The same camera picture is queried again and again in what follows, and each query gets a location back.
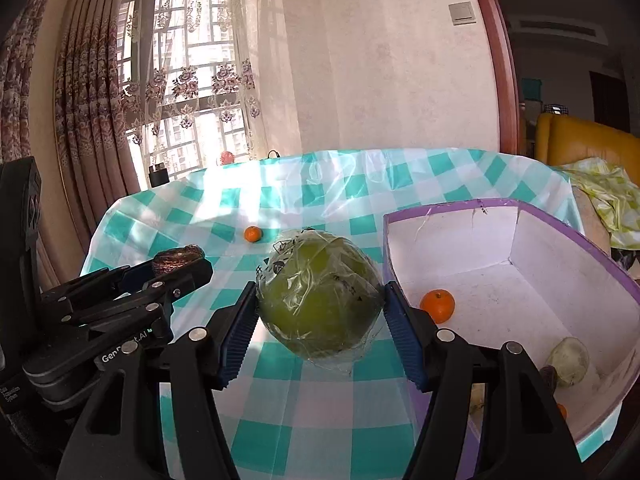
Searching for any dark brown dried fruit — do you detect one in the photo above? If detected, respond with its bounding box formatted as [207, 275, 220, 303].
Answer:
[152, 245, 205, 276]

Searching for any small orange tangerine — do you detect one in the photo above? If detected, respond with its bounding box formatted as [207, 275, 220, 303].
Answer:
[556, 403, 567, 420]

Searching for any yellow pear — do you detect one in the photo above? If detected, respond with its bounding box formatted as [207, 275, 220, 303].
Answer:
[546, 337, 590, 387]

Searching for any large orange tangerine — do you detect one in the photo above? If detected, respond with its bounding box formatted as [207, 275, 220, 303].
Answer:
[419, 289, 456, 324]

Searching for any green apple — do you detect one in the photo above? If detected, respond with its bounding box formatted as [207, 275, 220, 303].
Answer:
[256, 229, 384, 375]

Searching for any dark round dried fruit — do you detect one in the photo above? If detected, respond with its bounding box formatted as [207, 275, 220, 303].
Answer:
[539, 365, 559, 393]

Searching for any black device on sill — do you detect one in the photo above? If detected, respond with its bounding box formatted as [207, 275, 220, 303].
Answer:
[149, 162, 169, 188]

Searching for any small orange on table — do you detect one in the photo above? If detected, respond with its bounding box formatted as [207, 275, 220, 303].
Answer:
[243, 226, 262, 243]

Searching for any purple cardboard box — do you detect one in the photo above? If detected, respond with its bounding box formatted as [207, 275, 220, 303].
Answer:
[383, 198, 639, 479]

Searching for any brown patterned drape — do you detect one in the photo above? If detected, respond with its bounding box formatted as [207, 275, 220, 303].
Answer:
[1, 0, 140, 289]

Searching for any floral lace curtain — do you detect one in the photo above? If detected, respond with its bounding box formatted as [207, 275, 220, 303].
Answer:
[117, 0, 271, 188]

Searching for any yellow green cloth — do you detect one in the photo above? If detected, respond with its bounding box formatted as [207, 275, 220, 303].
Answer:
[555, 157, 640, 250]

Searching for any yellow sofa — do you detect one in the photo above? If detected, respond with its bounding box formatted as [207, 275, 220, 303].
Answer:
[535, 113, 639, 170]

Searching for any red wooden door frame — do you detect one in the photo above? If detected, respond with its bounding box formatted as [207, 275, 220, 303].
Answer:
[477, 0, 522, 155]

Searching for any white wall light switch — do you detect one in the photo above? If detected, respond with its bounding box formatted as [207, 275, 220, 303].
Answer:
[448, 1, 476, 26]

